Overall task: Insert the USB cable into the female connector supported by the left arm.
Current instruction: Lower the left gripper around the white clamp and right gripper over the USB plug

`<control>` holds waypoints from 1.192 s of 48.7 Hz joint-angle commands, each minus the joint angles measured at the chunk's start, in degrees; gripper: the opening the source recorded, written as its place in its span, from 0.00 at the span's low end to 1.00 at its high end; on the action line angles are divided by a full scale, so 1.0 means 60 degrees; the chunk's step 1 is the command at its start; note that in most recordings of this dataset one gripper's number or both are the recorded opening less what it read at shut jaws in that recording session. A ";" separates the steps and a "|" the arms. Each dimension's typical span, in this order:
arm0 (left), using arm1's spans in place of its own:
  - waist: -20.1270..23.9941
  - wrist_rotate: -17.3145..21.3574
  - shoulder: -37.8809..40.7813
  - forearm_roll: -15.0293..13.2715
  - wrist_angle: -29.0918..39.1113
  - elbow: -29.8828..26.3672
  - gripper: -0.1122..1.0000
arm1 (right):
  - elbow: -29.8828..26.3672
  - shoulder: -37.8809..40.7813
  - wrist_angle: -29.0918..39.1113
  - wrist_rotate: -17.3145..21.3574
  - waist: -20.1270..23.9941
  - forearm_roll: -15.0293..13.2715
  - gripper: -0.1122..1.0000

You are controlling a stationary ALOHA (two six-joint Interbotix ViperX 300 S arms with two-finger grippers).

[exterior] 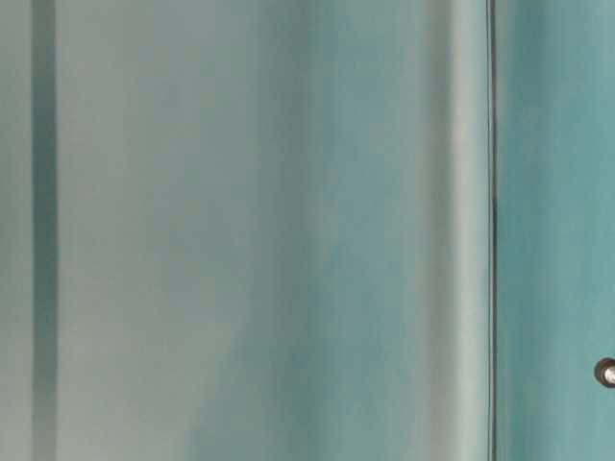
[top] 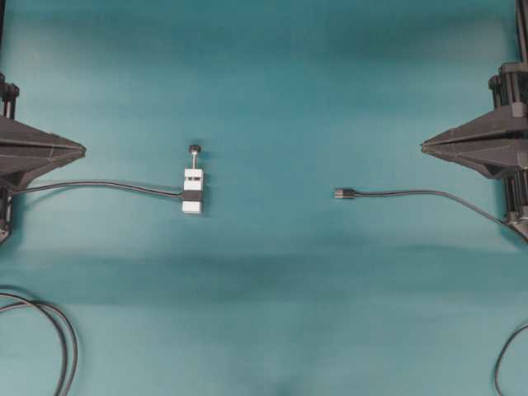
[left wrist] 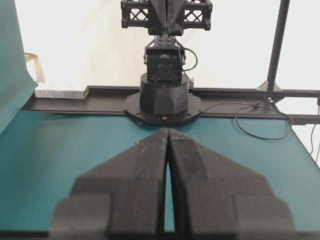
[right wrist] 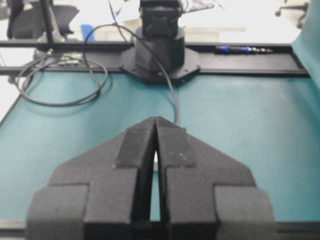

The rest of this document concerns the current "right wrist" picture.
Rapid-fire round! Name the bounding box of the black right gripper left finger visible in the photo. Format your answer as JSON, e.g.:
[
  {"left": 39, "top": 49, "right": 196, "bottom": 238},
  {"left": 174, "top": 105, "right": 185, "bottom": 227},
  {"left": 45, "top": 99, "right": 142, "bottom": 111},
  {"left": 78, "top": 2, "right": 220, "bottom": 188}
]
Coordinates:
[{"left": 26, "top": 117, "right": 156, "bottom": 240}]

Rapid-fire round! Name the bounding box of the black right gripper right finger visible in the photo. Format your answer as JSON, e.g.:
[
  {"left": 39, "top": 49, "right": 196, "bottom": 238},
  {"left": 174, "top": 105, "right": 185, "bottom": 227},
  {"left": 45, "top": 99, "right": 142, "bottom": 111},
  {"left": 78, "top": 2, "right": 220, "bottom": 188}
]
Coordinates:
[{"left": 155, "top": 117, "right": 277, "bottom": 240}]

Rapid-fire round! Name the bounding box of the black USB male cable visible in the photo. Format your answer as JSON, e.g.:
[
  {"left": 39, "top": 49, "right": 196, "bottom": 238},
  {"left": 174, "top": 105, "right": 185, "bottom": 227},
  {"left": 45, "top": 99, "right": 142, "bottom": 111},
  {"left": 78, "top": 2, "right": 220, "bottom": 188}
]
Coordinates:
[{"left": 16, "top": 23, "right": 181, "bottom": 125}]

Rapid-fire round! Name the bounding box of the blue box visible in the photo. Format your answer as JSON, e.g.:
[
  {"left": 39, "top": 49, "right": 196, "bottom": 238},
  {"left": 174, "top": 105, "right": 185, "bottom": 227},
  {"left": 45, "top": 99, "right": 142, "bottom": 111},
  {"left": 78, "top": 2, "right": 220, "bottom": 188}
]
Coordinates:
[{"left": 80, "top": 24, "right": 95, "bottom": 41}]

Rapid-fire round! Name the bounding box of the teal backdrop cloth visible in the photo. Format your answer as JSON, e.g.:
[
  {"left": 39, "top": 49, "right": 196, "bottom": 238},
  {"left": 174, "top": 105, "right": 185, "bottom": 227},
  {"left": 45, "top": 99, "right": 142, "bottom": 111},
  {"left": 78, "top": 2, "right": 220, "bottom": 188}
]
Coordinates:
[{"left": 292, "top": 0, "right": 320, "bottom": 89}]

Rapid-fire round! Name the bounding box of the black office chair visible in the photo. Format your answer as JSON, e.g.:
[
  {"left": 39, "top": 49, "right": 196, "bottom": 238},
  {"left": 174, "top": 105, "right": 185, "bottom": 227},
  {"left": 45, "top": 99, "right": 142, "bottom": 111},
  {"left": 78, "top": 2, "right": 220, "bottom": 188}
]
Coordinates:
[{"left": 6, "top": 0, "right": 79, "bottom": 39}]

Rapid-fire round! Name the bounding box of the grey chair base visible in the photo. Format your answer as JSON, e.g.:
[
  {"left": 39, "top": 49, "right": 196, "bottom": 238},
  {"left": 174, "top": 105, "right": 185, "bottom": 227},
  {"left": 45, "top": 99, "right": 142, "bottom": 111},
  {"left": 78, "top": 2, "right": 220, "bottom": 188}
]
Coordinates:
[{"left": 274, "top": 0, "right": 311, "bottom": 30}]

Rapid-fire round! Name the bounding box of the blue-tipped tool on rail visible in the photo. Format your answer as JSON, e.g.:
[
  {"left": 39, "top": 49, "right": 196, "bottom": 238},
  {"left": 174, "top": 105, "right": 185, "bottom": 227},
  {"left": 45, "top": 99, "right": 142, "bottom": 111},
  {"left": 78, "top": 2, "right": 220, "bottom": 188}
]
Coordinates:
[{"left": 214, "top": 45, "right": 274, "bottom": 54}]

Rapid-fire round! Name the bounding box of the black aluminium frame rail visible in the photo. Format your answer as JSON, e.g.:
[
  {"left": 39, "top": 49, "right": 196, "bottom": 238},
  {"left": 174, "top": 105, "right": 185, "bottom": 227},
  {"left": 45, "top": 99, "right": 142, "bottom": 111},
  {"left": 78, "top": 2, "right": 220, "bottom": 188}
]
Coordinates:
[{"left": 0, "top": 41, "right": 312, "bottom": 78}]

